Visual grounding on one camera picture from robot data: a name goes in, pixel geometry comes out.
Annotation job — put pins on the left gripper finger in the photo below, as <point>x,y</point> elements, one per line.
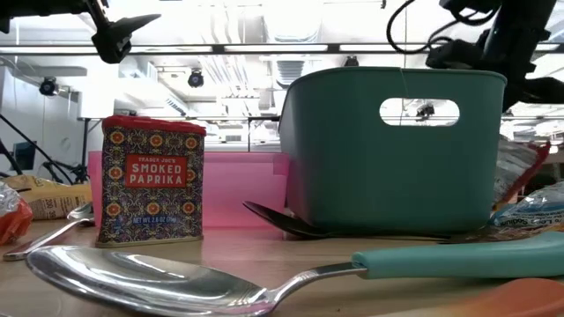
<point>112,44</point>

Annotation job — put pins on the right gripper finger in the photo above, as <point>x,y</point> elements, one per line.
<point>542,90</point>

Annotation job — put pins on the clear red-trimmed ramen packet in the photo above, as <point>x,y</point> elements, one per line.
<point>511,167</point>

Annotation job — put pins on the yellow ramen packet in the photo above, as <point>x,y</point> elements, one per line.
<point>53,198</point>

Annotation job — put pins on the plain silver spoon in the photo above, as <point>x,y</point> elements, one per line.
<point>79,214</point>

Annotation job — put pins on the orange chicken ramen packet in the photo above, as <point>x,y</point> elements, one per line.
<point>13,224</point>

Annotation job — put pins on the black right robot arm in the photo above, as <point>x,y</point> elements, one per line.
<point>520,17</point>

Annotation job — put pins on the dark computer monitor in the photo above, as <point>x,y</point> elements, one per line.
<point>24,155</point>

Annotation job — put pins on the pink plastic tray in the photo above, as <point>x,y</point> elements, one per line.
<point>238,189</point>

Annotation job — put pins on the teal plastic bin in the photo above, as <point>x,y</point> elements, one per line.
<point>352,176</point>

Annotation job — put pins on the black spoon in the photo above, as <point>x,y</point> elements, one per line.
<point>282,222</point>

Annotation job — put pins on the black ceiling camera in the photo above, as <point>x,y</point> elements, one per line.
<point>351,61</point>
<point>48,86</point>
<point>195,78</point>

